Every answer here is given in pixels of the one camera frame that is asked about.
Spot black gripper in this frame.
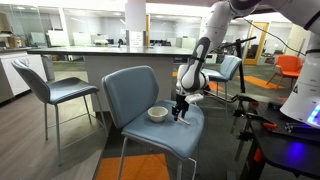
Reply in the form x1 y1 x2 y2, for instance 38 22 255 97
171 93 192 122

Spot orange marker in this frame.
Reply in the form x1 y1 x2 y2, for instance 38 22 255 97
177 116 192 127

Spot white bowl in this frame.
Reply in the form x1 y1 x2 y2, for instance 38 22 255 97
147 106 169 123

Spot blue padded chair metal legs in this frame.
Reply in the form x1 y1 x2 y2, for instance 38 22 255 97
101 65 205 180

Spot black tripod stand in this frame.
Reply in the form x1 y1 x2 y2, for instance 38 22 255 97
229 99 259 163

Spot light blue chair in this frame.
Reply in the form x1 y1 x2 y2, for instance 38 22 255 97
200 55 243 116

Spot high counter table dark top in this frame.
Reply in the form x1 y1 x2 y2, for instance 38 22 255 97
26 45 201 113

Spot black kick scooter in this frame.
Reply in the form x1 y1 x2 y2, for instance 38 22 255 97
203 36 265 105

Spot white paper sign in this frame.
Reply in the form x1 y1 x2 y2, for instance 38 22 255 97
128 30 145 48

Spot orange framed door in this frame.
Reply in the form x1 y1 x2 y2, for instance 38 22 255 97
242 21 271 66

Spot black robot table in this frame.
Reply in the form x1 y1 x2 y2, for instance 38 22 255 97
239 99 320 180

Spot grey-blue padded chair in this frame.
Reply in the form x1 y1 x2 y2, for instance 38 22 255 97
11 59 109 167

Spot orange armchair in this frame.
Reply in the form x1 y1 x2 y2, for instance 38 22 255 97
265 54 304 92

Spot white cabinet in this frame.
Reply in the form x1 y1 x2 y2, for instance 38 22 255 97
0 48 48 104

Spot cardboard box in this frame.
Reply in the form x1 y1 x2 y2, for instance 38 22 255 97
7 35 23 50

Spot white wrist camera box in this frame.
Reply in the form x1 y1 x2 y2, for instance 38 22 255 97
184 93 205 104

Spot orange handled clamp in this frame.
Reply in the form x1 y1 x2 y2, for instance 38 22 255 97
253 147 265 164
261 121 278 131

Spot black cable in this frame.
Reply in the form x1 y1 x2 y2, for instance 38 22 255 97
242 17 306 57

